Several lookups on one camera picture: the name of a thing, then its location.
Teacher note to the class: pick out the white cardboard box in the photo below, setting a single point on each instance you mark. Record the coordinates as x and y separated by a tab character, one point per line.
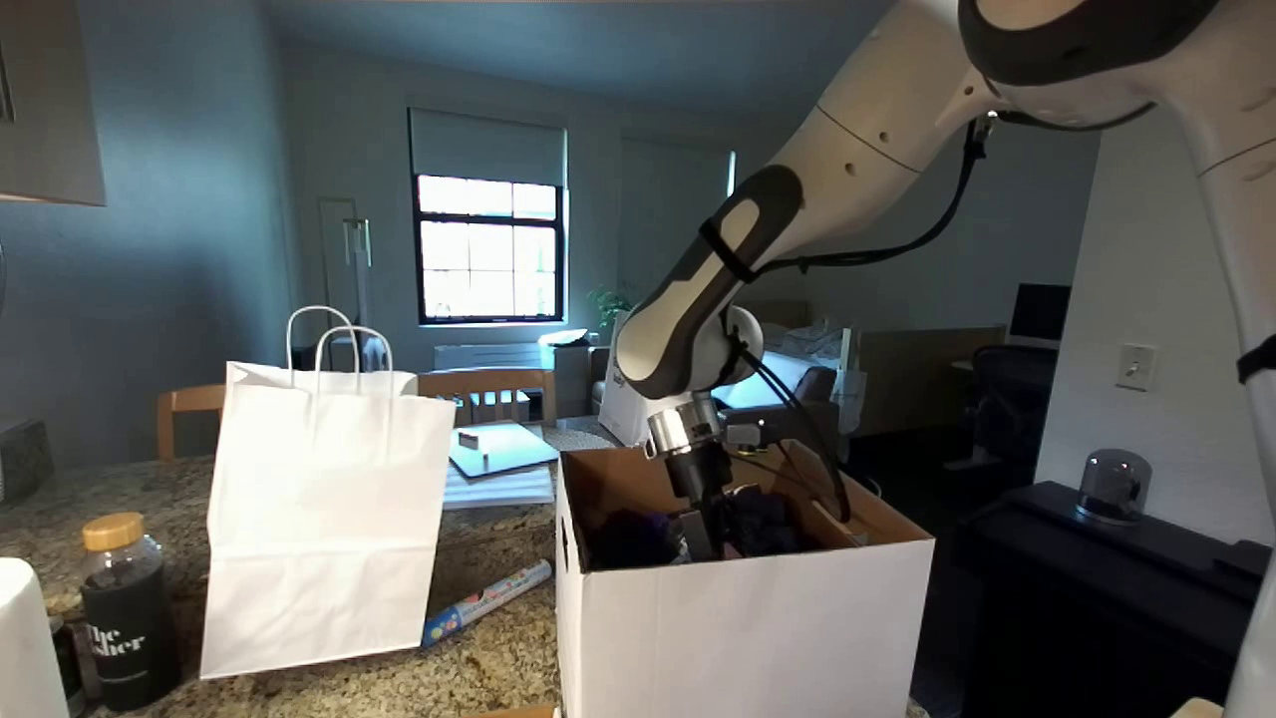
785	634

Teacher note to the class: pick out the glass dome object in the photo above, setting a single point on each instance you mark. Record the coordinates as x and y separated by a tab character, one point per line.
1112	484

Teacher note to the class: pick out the blue white papers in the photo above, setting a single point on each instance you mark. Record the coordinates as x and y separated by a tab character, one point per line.
499	464

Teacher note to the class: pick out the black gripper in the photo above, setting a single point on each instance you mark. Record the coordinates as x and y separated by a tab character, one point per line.
697	479

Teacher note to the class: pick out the dark glass jar wooden lid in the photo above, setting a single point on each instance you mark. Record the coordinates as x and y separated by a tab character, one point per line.
123	612

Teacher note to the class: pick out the wall light switch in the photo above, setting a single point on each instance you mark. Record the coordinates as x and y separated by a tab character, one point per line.
1139	367

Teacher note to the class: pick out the window with black frame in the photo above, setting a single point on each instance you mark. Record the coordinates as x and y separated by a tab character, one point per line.
486	247

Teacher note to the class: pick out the white roller blind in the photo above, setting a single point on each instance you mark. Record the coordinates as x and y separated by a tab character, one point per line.
483	150

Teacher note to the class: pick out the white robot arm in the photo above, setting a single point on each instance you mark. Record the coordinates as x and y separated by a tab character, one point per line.
935	70

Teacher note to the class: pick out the dark striped clothing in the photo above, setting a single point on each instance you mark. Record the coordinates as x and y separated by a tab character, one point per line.
740	524

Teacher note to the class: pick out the black side cabinet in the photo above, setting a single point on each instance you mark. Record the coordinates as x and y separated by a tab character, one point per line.
1042	608

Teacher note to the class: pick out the white paper bag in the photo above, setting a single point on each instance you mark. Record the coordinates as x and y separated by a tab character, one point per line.
325	517

